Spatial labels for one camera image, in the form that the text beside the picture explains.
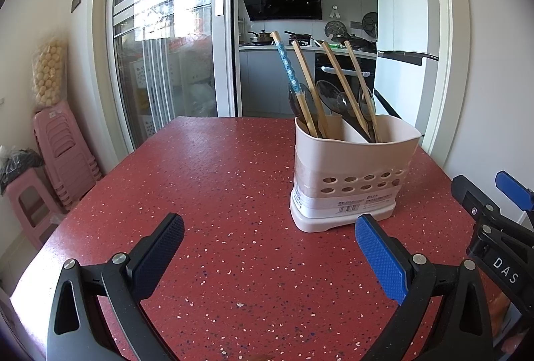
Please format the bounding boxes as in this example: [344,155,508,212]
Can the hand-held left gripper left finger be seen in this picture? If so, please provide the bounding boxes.
[47,213,185,361]

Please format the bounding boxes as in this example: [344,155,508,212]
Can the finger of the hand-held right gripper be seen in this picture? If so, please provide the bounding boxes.
[451,174,534,249]
[495,171,534,224]

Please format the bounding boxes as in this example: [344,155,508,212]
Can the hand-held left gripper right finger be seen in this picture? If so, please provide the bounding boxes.
[354,214,495,361]

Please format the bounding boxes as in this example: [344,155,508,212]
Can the beige plastic utensil holder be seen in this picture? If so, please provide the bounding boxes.
[290,115,421,233]

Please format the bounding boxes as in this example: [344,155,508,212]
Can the dark translucent plastic spoon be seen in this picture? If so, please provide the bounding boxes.
[358,88,377,142]
[336,92,355,115]
[288,82,318,134]
[316,80,374,142]

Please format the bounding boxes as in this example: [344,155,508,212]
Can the wooden handle spoon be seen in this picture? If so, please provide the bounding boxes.
[291,40,328,138]
[320,41,376,142]

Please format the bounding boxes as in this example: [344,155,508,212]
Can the patterned bamboo chopstick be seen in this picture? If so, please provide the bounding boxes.
[270,31,311,134]

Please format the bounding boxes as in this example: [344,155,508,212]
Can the single pink plastic stool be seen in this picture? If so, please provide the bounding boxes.
[5,169,67,249]

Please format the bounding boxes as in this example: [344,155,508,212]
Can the black plastic bag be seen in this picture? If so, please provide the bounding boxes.
[0,148,44,191]

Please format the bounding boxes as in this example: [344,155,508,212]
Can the black built-in oven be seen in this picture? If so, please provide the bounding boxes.
[314,52,378,115]

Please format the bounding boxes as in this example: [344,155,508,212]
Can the black wok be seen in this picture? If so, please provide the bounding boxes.
[334,35,378,51]

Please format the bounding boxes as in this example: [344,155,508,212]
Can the grey lower kitchen cabinets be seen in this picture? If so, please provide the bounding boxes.
[239,48,293,117]

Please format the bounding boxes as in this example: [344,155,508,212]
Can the bag of yellow balls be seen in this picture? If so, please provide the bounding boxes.
[32,36,68,108]

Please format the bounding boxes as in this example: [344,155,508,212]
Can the sliding glass door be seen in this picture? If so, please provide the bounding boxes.
[112,0,236,149]

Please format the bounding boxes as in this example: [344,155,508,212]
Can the black frying pan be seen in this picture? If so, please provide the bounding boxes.
[284,31,313,45]

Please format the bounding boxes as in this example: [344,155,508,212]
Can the round mesh wall fan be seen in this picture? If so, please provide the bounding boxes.
[361,12,379,38]
[324,20,348,42]

